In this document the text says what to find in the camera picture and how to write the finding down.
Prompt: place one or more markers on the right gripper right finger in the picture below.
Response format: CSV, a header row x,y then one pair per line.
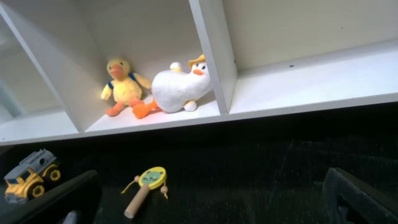
x,y
357,199

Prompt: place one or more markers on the grey and yellow toy truck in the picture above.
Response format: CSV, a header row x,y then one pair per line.
x,y
31,177

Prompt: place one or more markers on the white plush goose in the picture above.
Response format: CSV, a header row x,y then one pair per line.
x,y
177,88

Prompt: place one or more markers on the yellow plush duck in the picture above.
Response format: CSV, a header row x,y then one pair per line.
x,y
124,87

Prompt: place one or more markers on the white shelf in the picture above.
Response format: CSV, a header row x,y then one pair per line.
x,y
295,62

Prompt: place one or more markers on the yellow and wood rattle drum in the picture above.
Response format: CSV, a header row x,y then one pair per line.
x,y
146,186

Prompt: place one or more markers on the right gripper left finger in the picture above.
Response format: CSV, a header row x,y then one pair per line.
x,y
62,199

